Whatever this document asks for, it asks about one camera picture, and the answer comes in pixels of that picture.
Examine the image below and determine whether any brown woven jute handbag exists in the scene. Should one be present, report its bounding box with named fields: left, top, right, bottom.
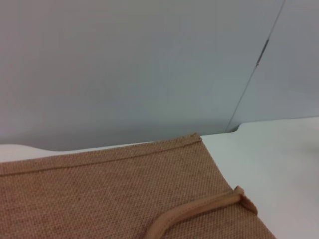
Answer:
left=0, top=133, right=277, bottom=239

